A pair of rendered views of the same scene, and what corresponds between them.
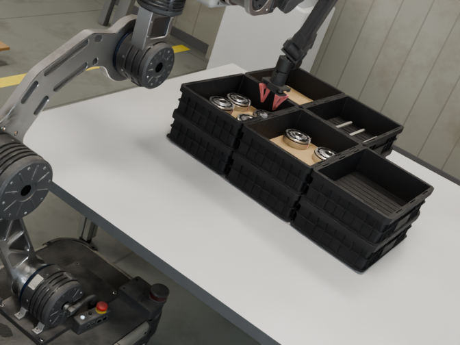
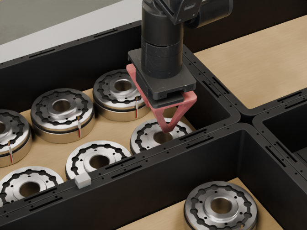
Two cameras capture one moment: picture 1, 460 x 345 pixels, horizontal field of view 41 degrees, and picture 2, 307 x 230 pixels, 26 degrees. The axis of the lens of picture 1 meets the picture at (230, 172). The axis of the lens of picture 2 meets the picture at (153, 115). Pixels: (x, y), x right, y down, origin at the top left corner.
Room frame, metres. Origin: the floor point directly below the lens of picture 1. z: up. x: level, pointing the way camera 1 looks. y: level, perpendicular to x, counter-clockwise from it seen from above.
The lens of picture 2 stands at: (1.63, -0.44, 1.58)
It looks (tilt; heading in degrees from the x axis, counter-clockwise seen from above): 42 degrees down; 32
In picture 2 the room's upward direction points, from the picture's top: straight up
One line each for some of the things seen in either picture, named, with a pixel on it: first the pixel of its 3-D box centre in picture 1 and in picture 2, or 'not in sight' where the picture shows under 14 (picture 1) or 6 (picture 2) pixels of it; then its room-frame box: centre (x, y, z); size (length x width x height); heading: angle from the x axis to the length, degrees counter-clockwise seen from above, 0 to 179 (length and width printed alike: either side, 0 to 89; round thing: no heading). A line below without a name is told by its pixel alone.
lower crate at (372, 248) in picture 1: (356, 218); not in sight; (1.91, -0.47, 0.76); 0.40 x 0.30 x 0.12; 151
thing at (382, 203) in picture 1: (368, 194); not in sight; (1.91, -0.47, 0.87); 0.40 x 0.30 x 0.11; 151
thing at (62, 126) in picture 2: (222, 103); (62, 108); (2.24, 0.12, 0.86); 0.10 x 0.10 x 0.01
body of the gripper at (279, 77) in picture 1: (278, 79); (161, 55); (2.26, -0.05, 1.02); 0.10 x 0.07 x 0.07; 55
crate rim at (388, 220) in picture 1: (374, 181); not in sight; (1.91, -0.47, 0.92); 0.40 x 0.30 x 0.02; 151
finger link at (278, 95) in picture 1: (275, 97); (165, 102); (2.25, -0.06, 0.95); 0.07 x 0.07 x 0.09; 55
